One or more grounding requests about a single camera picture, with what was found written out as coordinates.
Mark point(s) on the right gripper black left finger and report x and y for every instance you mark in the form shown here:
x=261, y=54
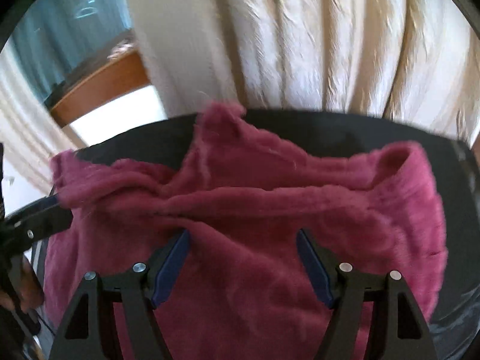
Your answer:
x=88, y=329

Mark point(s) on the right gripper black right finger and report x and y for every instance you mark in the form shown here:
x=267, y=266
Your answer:
x=397, y=329

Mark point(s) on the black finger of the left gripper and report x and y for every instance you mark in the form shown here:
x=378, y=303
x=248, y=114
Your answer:
x=34, y=222

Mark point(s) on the magenta fleece jacket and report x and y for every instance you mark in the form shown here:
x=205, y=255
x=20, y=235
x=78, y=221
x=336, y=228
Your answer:
x=243, y=193

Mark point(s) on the person's left hand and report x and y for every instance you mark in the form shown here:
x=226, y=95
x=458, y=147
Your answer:
x=31, y=295

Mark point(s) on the black table cover cloth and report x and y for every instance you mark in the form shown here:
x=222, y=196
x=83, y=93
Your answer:
x=455, y=321

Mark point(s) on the wooden window sill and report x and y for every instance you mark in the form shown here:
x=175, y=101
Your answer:
x=114, y=71

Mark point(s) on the dark glass window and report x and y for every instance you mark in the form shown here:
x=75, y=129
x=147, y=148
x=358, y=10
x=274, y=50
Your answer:
x=54, y=37

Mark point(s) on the cream curtain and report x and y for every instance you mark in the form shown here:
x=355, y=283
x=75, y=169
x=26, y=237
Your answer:
x=414, y=62

